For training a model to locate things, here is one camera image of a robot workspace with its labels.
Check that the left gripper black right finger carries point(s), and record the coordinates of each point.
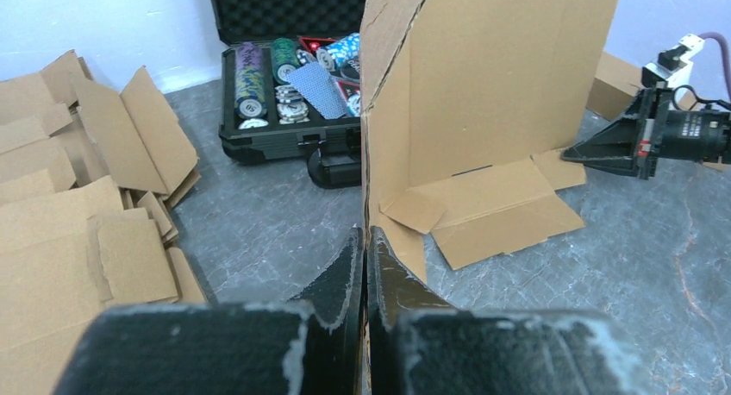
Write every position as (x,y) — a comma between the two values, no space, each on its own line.
(421,344)

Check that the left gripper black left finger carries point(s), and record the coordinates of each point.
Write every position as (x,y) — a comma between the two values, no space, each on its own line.
(308,344)

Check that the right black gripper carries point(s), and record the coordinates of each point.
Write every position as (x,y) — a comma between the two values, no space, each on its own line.
(631,145)

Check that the cardboard box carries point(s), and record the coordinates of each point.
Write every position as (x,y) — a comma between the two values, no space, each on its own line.
(466,107)
(614,87)

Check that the folded closed cardboard box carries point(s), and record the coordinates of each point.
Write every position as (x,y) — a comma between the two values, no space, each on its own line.
(614,87)

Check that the stack of flat cardboard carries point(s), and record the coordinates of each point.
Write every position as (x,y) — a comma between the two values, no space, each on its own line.
(89,177)

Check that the black poker chip case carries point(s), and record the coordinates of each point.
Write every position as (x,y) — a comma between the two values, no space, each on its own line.
(291,87)

